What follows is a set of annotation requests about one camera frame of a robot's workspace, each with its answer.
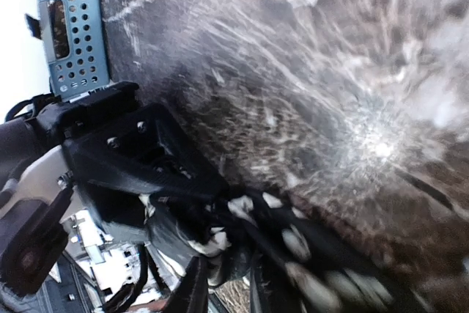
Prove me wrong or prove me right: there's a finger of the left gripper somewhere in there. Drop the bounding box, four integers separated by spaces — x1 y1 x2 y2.
71 180 177 248
63 104 229 203

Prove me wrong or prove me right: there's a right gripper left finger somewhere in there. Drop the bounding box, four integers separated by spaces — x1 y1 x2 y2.
162 257 208 313

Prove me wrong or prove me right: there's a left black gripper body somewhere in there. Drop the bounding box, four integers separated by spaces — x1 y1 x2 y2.
34 81 139 144

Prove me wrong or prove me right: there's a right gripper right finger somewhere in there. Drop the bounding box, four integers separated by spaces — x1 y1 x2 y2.
250 257 271 313

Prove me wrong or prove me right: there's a black white patterned tie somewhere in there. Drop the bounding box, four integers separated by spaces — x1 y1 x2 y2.
149 189 432 312

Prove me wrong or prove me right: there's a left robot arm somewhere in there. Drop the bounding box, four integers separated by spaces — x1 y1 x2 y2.
1 82 234 256

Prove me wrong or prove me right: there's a light blue plastic basket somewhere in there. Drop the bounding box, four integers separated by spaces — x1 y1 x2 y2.
38 0 110 101

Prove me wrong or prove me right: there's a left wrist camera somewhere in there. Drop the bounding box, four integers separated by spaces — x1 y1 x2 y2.
1 185 73 297

